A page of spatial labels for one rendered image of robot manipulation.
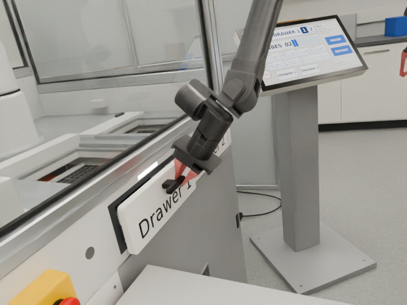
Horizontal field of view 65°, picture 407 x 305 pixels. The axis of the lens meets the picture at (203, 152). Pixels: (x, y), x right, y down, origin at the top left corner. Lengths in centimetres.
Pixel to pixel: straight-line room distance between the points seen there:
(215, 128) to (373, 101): 316
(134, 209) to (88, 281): 15
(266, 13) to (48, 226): 54
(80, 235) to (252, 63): 44
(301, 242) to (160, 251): 115
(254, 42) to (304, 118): 95
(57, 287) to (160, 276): 24
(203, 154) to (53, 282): 35
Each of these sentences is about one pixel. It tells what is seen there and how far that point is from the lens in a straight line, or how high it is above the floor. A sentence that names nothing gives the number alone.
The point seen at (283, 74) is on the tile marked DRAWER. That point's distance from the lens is 138.
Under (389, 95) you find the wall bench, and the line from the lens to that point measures 372.
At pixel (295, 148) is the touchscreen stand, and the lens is 158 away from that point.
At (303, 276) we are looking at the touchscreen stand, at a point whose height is 3.
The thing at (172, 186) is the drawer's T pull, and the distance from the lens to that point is 70.
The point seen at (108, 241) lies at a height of 86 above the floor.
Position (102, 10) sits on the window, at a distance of 69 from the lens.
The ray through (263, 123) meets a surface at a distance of 237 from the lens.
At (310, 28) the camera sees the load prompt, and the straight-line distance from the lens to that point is 160.
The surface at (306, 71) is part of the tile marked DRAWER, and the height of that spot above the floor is 100.
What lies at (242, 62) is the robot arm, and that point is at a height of 115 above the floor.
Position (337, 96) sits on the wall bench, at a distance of 364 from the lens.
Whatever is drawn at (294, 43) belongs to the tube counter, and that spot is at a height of 111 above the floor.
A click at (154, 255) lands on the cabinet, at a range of 80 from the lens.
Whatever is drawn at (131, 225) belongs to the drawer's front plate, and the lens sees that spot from 65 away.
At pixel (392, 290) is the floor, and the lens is 181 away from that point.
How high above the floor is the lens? 121
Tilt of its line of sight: 20 degrees down
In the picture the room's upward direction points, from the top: 9 degrees counter-clockwise
